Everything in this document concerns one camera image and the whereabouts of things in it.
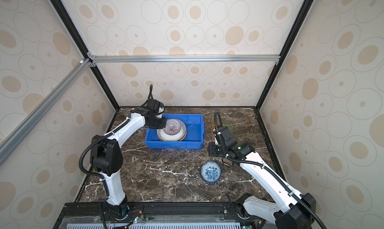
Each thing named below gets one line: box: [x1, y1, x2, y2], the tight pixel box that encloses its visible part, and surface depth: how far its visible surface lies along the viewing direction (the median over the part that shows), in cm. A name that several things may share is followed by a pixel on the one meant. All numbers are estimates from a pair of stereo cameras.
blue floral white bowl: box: [200, 161, 222, 183], surface depth 85 cm
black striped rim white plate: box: [172, 118, 188, 142], surface depth 99 cm
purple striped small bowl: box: [163, 118, 181, 136], surface depth 97 cm
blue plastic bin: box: [144, 113, 205, 150], surface depth 99 cm
